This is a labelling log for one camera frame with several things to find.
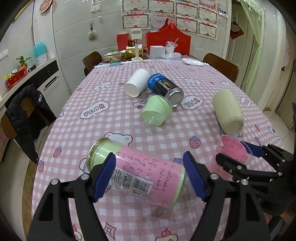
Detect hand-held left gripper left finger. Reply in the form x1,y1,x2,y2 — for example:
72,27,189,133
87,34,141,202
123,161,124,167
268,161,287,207
27,153,116,241

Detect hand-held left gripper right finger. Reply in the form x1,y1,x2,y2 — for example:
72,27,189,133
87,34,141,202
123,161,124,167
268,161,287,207
183,151,271,241

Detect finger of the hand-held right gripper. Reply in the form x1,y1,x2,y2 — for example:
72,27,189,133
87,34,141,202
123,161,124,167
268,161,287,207
216,153,282,181
241,141,295,163

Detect pink paper-wrapped cup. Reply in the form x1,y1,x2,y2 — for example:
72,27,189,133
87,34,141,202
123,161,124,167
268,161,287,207
211,135,254,179

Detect pink and green labelled cup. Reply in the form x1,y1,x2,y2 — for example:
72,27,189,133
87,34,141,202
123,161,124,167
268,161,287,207
87,137,187,208

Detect cream paper-wrapped cup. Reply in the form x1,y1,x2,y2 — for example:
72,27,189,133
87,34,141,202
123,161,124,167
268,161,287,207
212,90,245,135

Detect light green small cup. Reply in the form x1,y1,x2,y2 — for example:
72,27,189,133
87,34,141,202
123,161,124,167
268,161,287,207
141,95,173,127

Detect white paper cup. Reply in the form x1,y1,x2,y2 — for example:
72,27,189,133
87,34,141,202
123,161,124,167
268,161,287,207
124,68,152,97

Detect white cup with straw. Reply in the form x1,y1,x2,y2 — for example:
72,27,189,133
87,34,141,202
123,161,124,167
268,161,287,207
165,38,179,55

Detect pink checkered tablecloth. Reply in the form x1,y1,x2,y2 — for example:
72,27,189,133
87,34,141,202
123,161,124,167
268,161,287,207
31,58,285,241

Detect brown wooden chair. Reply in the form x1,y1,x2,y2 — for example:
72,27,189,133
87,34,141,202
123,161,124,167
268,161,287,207
82,51,103,77
0,95,56,163
203,53,239,83

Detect blue and black can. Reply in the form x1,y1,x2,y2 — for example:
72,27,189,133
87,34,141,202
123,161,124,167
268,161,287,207
147,73,184,108

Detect black jacket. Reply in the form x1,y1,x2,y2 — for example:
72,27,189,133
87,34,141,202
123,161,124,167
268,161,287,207
5,84,57,165

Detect light green curtain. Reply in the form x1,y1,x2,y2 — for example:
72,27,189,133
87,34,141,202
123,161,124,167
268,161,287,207
239,0,265,91

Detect white plastic bag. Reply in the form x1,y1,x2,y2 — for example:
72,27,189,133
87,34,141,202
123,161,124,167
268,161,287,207
181,58,207,67

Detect white counter cabinet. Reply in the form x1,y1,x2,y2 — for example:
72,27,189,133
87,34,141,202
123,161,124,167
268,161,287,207
0,57,71,117

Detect clear snack container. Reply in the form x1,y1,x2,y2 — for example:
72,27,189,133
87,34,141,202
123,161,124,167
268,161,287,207
103,52,122,64

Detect white cardboard box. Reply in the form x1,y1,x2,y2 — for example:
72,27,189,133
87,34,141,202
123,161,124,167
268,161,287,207
150,45,166,58

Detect red tray box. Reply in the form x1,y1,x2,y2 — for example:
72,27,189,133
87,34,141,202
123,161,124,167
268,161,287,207
4,69,28,91

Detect white desk lamp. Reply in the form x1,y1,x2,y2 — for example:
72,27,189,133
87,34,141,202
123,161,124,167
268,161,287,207
131,29,144,62

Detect large red gift bag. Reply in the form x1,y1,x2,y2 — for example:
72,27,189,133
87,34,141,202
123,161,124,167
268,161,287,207
146,19,192,56

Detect teal electric kettle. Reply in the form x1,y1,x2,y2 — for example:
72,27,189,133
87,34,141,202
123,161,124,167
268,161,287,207
33,42,50,65

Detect green potted plant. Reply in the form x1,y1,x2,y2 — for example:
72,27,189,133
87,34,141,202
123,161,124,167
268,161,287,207
16,56,32,71

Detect red diamond wall decoration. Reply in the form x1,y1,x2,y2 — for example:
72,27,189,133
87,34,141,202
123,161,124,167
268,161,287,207
230,20,245,41

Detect wall of certificates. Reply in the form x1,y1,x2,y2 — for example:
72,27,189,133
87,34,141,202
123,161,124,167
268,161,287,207
121,0,228,40

